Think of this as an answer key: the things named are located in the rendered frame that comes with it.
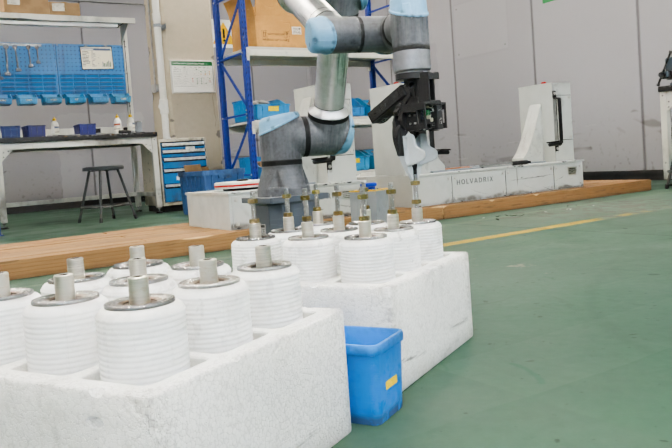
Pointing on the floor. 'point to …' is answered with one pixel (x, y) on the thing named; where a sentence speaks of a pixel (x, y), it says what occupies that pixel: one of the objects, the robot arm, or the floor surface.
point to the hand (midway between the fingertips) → (411, 173)
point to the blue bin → (373, 373)
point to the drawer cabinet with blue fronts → (185, 154)
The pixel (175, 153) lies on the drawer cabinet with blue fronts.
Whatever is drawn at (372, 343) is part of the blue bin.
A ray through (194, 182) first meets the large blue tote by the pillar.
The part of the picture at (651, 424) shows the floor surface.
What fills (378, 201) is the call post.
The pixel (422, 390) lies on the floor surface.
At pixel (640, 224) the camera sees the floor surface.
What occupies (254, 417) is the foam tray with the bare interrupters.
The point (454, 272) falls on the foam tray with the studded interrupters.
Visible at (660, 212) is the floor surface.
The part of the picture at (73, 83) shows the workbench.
